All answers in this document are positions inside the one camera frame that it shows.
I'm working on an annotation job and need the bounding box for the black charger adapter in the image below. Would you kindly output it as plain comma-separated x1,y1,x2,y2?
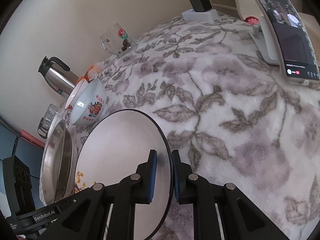
189,0,212,12

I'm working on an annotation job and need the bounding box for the light blue bowl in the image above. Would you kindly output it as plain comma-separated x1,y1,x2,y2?
70,79,107,126

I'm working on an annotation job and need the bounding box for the white phone stand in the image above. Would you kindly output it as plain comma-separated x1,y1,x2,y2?
249,16,279,66

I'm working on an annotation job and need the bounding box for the floral grey tablecloth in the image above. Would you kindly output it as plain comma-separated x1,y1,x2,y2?
57,13,320,240

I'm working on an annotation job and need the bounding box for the orange snack packet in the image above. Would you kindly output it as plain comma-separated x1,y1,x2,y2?
78,65,100,83

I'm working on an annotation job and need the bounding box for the clear glass mug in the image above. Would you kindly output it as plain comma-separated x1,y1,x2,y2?
100,23,136,56

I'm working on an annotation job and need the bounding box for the white power strip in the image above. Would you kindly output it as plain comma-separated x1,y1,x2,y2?
182,9,219,22

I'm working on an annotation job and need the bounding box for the stainless steel thermos jug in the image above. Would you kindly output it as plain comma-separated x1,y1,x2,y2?
38,57,79,99

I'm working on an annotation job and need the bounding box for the glass teapot black handle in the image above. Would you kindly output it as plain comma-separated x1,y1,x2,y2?
37,104,61,139

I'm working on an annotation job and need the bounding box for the black rim white plate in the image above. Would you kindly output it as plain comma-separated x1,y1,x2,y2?
74,109,173,239

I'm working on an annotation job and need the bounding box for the smartphone on stand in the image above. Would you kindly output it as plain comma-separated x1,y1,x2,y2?
255,0,319,86

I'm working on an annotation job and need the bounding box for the strawberry pattern bowl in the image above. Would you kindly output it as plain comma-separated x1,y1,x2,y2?
65,78,88,111

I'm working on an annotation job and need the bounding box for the pink floral rim plate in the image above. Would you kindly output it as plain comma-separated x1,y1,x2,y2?
66,127,79,196

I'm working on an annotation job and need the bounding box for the stainless steel plate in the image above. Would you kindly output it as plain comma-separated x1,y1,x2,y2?
40,119,72,205

